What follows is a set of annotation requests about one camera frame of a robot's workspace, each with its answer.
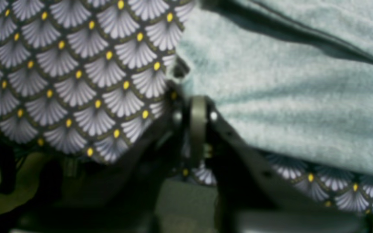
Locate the purple fan-pattern tablecloth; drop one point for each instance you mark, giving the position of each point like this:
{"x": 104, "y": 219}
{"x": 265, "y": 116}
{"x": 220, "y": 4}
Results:
{"x": 87, "y": 77}

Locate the light grey T-shirt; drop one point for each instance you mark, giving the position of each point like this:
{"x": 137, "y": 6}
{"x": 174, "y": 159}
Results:
{"x": 293, "y": 77}

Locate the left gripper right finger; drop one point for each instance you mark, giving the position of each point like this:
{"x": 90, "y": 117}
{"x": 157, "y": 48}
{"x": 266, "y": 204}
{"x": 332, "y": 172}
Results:
{"x": 253, "y": 198}

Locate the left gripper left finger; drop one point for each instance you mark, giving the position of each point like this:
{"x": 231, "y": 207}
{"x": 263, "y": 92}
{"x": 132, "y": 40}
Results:
{"x": 121, "y": 197}

